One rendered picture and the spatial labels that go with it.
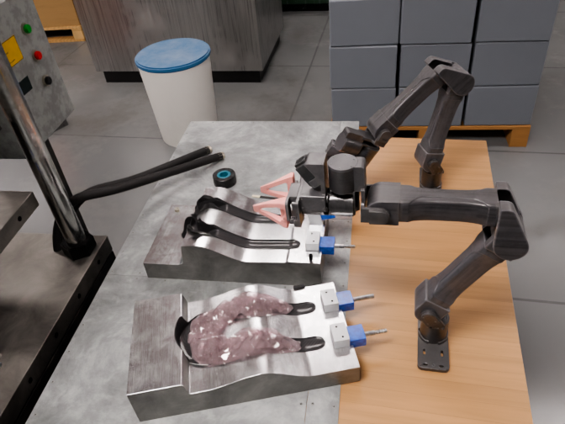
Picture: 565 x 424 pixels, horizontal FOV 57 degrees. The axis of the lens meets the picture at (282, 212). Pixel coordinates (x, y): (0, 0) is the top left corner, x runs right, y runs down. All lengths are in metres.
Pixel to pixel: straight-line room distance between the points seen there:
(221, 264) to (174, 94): 2.12
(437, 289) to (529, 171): 2.23
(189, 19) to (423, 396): 3.52
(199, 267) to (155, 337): 0.29
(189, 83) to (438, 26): 1.50
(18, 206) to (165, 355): 0.62
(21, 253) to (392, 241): 1.16
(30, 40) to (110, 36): 2.86
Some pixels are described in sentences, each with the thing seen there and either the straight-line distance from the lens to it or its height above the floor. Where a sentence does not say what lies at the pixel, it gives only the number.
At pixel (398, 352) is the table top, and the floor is 0.80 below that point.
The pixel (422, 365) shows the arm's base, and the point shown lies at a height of 0.81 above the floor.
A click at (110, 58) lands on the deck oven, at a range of 4.69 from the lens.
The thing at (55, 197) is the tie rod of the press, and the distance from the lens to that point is 1.61.
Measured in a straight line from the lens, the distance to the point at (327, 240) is 1.41.
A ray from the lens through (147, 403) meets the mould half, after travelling 1.22.
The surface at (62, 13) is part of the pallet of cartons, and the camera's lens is 5.95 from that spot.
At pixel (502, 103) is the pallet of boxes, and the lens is 3.39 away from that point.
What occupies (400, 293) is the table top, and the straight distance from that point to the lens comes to 1.43.
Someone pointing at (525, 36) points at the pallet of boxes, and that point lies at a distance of 3.23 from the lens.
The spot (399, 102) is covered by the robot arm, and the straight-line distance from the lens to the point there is 1.54.
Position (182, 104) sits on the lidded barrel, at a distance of 3.46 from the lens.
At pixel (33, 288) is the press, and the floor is 0.78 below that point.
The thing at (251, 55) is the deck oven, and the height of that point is 0.25.
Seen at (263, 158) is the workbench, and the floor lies 0.80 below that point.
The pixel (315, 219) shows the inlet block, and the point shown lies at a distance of 1.47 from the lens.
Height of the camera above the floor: 1.86
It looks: 39 degrees down
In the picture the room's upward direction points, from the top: 6 degrees counter-clockwise
